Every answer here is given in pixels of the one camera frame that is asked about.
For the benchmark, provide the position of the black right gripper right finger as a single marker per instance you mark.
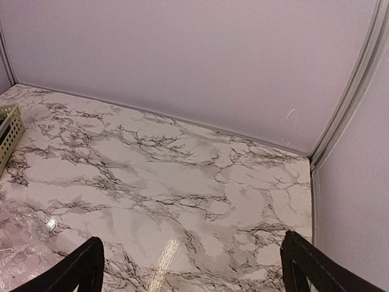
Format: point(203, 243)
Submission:
point(303, 264)

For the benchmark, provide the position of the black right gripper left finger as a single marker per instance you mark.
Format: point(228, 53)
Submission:
point(81, 270)

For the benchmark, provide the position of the clear zip top bag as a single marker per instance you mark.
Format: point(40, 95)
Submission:
point(27, 249)

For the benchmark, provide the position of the pale green perforated basket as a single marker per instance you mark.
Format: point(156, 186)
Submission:
point(12, 128)

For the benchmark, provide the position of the left aluminium corner post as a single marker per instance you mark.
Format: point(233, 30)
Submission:
point(7, 61)

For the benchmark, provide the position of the aluminium corner post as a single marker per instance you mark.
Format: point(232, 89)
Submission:
point(366, 65)
point(7, 61)

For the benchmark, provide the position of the right aluminium corner post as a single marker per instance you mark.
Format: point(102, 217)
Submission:
point(366, 65)

